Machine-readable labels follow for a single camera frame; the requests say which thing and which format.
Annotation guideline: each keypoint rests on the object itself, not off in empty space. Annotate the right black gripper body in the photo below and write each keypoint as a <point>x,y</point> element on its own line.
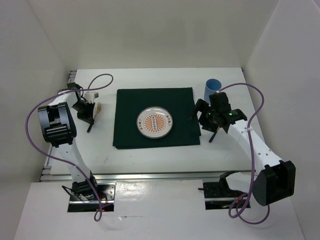
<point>211,116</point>

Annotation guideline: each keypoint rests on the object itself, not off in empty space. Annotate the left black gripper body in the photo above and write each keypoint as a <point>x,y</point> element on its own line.
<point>84,109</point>

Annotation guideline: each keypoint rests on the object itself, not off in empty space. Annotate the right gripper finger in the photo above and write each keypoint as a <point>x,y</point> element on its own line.
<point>201,106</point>
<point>208,125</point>

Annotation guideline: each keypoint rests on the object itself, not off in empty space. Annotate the gold fork black handle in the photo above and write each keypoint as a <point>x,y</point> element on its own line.
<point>95,109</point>

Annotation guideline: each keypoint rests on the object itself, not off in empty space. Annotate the gold knife black handle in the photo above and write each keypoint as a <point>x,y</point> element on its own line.
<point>214,135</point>

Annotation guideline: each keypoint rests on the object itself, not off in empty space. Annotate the dark green cloth placemat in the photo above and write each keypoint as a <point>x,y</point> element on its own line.
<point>179,102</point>

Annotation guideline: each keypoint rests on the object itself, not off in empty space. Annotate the round plate orange sunburst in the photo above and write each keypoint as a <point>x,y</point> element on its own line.
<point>154,122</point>

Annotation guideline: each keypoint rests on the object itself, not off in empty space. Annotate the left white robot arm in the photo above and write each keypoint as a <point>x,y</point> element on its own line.
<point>59,129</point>

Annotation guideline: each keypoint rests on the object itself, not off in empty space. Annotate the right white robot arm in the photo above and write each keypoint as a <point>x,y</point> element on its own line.
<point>275,179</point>

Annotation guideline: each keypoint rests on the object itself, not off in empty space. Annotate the blue plastic cup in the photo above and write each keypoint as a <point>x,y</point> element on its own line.
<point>211,86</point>

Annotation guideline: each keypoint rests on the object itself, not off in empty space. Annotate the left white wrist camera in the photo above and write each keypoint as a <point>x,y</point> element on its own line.
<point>90,96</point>

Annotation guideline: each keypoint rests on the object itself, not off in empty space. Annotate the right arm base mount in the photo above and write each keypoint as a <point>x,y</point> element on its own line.
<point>218,195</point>

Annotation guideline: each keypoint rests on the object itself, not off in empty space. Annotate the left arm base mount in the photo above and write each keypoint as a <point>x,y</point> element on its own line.
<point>79,203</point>

